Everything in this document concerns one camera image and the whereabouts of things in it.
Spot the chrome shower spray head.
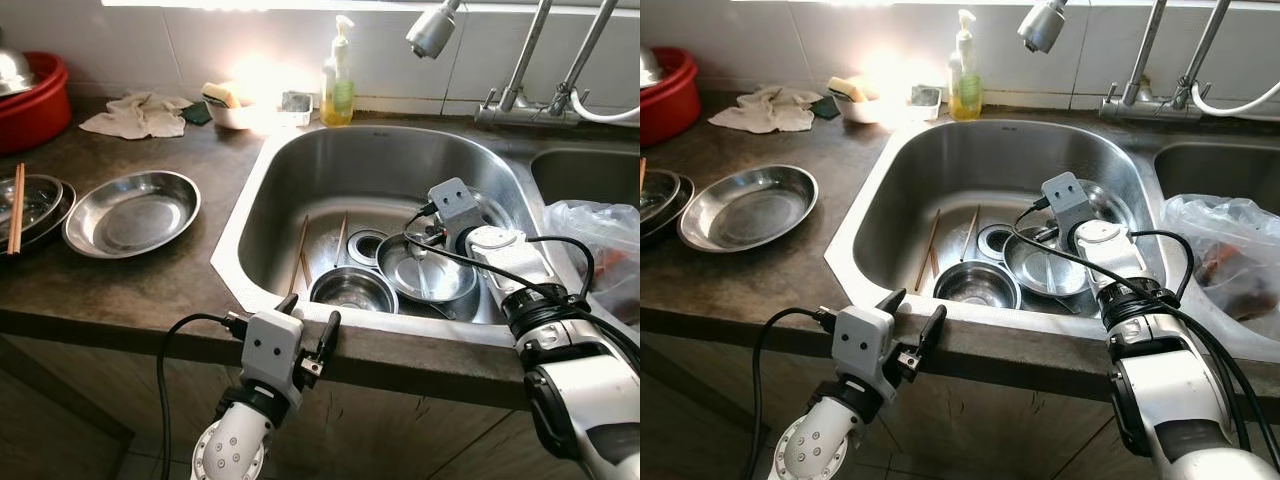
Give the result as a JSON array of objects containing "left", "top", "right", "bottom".
[
  {"left": 1017, "top": 0, "right": 1070, "bottom": 55},
  {"left": 405, "top": 0, "right": 464, "bottom": 60}
]

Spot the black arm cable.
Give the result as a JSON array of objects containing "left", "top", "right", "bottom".
[
  {"left": 402, "top": 202, "right": 641, "bottom": 373},
  {"left": 740, "top": 306, "right": 837, "bottom": 480},
  {"left": 1011, "top": 197, "right": 1280, "bottom": 473},
  {"left": 155, "top": 312, "right": 249, "bottom": 480}
]

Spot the beige dish cloth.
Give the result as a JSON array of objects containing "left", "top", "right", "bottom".
[
  {"left": 707, "top": 85, "right": 824, "bottom": 136},
  {"left": 79, "top": 91, "right": 194, "bottom": 141}
]

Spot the clear plastic bag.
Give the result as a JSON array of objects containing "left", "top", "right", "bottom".
[
  {"left": 1159, "top": 194, "right": 1280, "bottom": 324},
  {"left": 542, "top": 199, "right": 641, "bottom": 327}
]

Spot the small round steel bowl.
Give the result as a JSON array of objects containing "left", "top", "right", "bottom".
[
  {"left": 309, "top": 265, "right": 400, "bottom": 317},
  {"left": 933, "top": 260, "right": 1022, "bottom": 310}
]

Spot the white faucet hose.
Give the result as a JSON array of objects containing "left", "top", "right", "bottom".
[
  {"left": 1189, "top": 78, "right": 1280, "bottom": 118},
  {"left": 568, "top": 88, "right": 641, "bottom": 127}
]

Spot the small white bowl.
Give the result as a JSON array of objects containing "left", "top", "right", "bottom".
[
  {"left": 834, "top": 89, "right": 892, "bottom": 126},
  {"left": 204, "top": 94, "right": 264, "bottom": 132}
]

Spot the small clear plastic container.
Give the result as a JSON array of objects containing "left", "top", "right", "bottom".
[
  {"left": 907, "top": 85, "right": 944, "bottom": 122},
  {"left": 279, "top": 91, "right": 314, "bottom": 127}
]

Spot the grey white right wrist camera mount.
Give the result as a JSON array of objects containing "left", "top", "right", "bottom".
[
  {"left": 427, "top": 177, "right": 534, "bottom": 294},
  {"left": 1039, "top": 171, "right": 1152, "bottom": 292}
]

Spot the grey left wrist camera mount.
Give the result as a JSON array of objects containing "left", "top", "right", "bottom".
[
  {"left": 242, "top": 309, "right": 305, "bottom": 392},
  {"left": 829, "top": 304, "right": 897, "bottom": 392}
]

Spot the red plastic basin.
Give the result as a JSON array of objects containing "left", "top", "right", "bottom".
[
  {"left": 0, "top": 50, "right": 73, "bottom": 156},
  {"left": 640, "top": 46, "right": 702, "bottom": 149}
]

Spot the steel sink drain strainer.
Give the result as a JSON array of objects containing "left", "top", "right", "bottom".
[{"left": 976, "top": 223, "right": 1017, "bottom": 264}]

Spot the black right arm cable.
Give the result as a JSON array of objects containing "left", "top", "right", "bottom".
[
  {"left": 402, "top": 202, "right": 641, "bottom": 373},
  {"left": 1011, "top": 197, "right": 1280, "bottom": 473}
]

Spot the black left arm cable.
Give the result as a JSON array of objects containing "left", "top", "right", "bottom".
[
  {"left": 155, "top": 312, "right": 249, "bottom": 480},
  {"left": 740, "top": 306, "right": 837, "bottom": 480}
]

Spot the yellow dish soap bottle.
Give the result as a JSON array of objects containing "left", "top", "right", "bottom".
[
  {"left": 947, "top": 9, "right": 986, "bottom": 123},
  {"left": 319, "top": 14, "right": 358, "bottom": 129}
]

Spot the stainless steel double sink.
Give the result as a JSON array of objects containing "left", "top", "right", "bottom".
[
  {"left": 209, "top": 121, "right": 641, "bottom": 351},
  {"left": 824, "top": 117, "right": 1280, "bottom": 367}
]

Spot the chrome double pipe faucet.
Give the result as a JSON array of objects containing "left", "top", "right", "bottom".
[
  {"left": 1099, "top": 0, "right": 1235, "bottom": 124},
  {"left": 474, "top": 0, "right": 621, "bottom": 130}
]

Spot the round steel plate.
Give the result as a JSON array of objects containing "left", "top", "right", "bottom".
[
  {"left": 376, "top": 231, "right": 480, "bottom": 305},
  {"left": 1002, "top": 227, "right": 1092, "bottom": 299}
]

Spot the steel plate under stack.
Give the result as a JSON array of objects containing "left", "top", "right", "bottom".
[
  {"left": 0, "top": 180, "right": 77, "bottom": 252},
  {"left": 640, "top": 175, "right": 697, "bottom": 247}
]

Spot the deep oval steel dish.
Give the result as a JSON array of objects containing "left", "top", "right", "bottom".
[
  {"left": 62, "top": 169, "right": 202, "bottom": 260},
  {"left": 677, "top": 164, "right": 820, "bottom": 254}
]

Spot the brown base cabinet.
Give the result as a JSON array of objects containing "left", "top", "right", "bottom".
[{"left": 640, "top": 328, "right": 1133, "bottom": 480}]

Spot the shallow steel plate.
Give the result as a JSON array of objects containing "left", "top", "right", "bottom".
[
  {"left": 640, "top": 168, "right": 685, "bottom": 229},
  {"left": 0, "top": 173, "right": 65, "bottom": 239}
]

